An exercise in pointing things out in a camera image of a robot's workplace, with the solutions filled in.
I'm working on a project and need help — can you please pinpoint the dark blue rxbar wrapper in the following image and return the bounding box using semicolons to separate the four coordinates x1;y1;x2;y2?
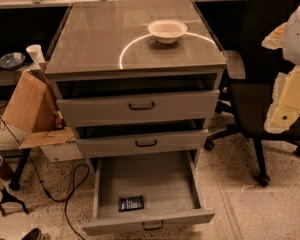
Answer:
119;196;144;212

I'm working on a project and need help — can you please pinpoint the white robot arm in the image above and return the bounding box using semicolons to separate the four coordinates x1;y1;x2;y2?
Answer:
262;5;300;134

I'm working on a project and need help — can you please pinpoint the top grey drawer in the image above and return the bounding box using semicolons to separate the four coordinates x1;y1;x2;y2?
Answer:
57;90;219;127

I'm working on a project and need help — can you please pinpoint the grey drawer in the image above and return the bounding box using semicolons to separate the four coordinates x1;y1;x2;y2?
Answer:
83;151;215;235
57;90;219;127
77;129;208;158

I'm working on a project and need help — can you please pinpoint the grey drawer cabinet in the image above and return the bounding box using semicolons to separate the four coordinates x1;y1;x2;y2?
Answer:
44;0;228;172

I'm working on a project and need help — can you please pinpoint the middle grey drawer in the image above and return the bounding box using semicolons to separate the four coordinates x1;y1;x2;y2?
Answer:
77;129;208;158

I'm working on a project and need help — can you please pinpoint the bottom grey drawer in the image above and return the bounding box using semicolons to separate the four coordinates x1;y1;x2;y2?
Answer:
83;151;215;235

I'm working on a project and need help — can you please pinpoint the white paper bowl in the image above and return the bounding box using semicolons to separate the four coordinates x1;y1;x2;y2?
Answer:
148;19;187;44

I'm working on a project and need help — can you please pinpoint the small bottle in box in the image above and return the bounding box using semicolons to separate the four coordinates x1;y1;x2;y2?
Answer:
54;111;64;129

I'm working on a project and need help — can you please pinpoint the black office chair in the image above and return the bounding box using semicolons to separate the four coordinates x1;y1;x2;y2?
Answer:
204;0;300;186

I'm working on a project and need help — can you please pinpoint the brown cardboard box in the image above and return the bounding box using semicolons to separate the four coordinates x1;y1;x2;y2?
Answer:
3;68;82;162

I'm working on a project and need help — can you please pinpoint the white paper cup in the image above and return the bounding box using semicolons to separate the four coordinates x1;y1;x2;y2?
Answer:
26;44;45;64

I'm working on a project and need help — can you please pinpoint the dark blue plate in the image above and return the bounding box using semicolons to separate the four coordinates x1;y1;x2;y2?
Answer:
0;52;26;71

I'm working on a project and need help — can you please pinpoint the black table leg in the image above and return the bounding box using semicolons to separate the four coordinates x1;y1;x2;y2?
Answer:
9;148;31;191

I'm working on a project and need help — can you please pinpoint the brown round container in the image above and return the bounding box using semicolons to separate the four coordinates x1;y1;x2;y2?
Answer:
0;156;14;181

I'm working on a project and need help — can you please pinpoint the black stand foot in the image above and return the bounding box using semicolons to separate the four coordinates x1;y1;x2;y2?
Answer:
0;180;29;216

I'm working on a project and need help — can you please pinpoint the dark shoe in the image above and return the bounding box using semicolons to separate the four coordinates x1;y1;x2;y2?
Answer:
21;228;42;240

